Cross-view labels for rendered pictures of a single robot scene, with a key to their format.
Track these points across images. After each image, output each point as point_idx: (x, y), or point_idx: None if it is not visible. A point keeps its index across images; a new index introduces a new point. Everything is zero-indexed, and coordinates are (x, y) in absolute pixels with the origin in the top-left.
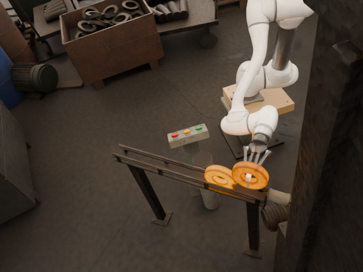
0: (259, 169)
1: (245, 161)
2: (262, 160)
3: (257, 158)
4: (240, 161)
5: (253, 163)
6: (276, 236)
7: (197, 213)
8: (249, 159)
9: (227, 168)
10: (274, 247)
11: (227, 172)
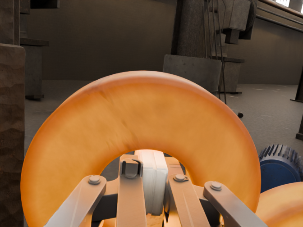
0: (88, 84)
1: (216, 186)
2: (66, 216)
3: (120, 220)
4: (226, 106)
5: (138, 75)
6: (24, 121)
7: None
8: (193, 205)
9: (295, 210)
10: None
11: (269, 192)
